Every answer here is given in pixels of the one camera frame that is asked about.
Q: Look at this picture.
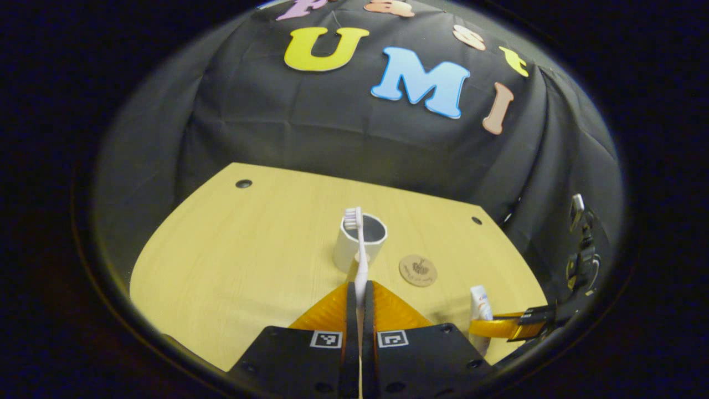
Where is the white cup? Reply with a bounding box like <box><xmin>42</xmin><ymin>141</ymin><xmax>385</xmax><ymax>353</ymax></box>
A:
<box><xmin>333</xmin><ymin>213</ymin><xmax>388</xmax><ymax>273</ymax></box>

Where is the pink toothbrush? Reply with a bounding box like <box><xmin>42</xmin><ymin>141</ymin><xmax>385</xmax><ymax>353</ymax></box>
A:
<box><xmin>343</xmin><ymin>207</ymin><xmax>370</xmax><ymax>333</ymax></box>

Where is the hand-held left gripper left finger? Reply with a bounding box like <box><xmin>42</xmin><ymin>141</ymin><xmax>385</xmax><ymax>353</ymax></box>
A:
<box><xmin>229</xmin><ymin>282</ymin><xmax>360</xmax><ymax>399</ymax></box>

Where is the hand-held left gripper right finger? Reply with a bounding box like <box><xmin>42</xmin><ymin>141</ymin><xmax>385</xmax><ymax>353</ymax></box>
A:
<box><xmin>362</xmin><ymin>280</ymin><xmax>494</xmax><ymax>399</ymax></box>

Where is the round wooden coaster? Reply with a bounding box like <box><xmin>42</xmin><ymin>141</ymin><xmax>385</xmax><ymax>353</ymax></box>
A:
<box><xmin>399</xmin><ymin>254</ymin><xmax>438</xmax><ymax>288</ymax></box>

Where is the black backdrop cloth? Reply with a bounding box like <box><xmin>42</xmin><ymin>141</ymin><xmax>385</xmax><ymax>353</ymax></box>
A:
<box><xmin>94</xmin><ymin>0</ymin><xmax>621</xmax><ymax>311</ymax></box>

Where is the white toothpaste tube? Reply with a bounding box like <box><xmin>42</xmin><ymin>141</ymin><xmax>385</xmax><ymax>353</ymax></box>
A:
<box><xmin>470</xmin><ymin>285</ymin><xmax>495</xmax><ymax>355</ymax></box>

